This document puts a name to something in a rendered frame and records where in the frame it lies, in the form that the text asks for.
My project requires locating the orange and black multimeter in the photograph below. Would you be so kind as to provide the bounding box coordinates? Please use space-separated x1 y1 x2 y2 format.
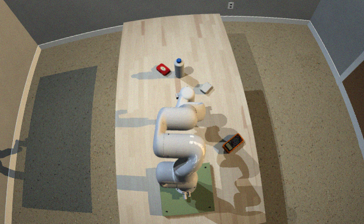
222 133 244 154

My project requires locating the grey bottle with blue cap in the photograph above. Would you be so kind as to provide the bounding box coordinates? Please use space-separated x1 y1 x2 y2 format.
174 58 185 78

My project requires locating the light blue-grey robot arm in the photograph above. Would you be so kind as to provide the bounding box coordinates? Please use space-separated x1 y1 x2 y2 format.
153 87 206 199

